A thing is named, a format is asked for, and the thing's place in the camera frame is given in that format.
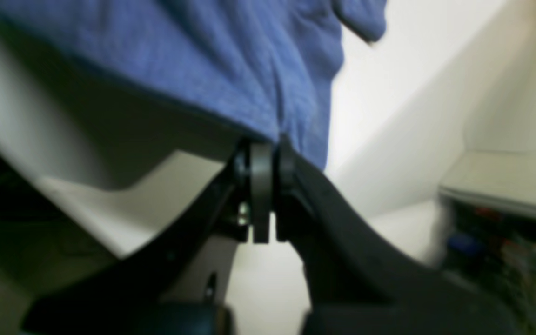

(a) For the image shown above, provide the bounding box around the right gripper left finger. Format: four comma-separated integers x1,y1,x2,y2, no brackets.
21,143,273,335

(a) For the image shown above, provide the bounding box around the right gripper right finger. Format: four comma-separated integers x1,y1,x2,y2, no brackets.
275,137,520,335

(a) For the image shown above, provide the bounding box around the blue grey t-shirt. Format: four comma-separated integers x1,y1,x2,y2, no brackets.
0,0,387,169

